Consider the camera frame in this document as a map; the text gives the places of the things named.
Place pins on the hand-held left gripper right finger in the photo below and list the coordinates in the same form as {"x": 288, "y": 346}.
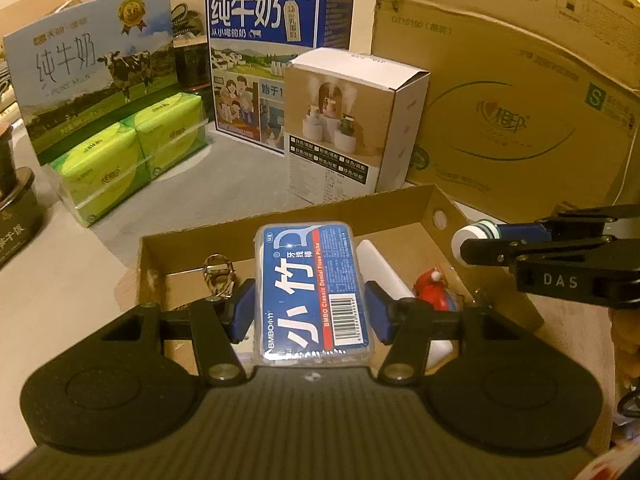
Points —
{"x": 377, "y": 310}

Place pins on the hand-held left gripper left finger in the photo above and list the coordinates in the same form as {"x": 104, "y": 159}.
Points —
{"x": 242, "y": 310}

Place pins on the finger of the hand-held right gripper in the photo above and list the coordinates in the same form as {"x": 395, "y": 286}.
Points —
{"x": 525, "y": 232}
{"x": 500, "y": 250}

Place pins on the blue dental floss box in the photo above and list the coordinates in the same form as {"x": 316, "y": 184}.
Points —
{"x": 310, "y": 285}

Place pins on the shallow cardboard tray box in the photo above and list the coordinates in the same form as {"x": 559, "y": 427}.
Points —
{"x": 350, "y": 210}

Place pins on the small bronze metal hanger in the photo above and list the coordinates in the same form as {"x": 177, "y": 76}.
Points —
{"x": 217, "y": 270}

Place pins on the small red santa figurine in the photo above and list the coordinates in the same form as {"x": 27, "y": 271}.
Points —
{"x": 435, "y": 290}

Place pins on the large brown cardboard box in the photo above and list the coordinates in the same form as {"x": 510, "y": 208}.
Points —
{"x": 500, "y": 85}

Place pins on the green tissue multipack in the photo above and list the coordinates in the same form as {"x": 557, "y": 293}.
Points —
{"x": 130, "y": 160}

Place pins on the beige humidifier box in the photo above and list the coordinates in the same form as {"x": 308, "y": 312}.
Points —
{"x": 345, "y": 125}

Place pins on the red white packet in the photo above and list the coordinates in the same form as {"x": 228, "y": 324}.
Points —
{"x": 612, "y": 465}

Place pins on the blue milk carton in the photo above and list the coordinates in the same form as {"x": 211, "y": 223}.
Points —
{"x": 250, "y": 60}

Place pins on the cow print milk carton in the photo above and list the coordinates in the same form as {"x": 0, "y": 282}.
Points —
{"x": 90, "y": 70}

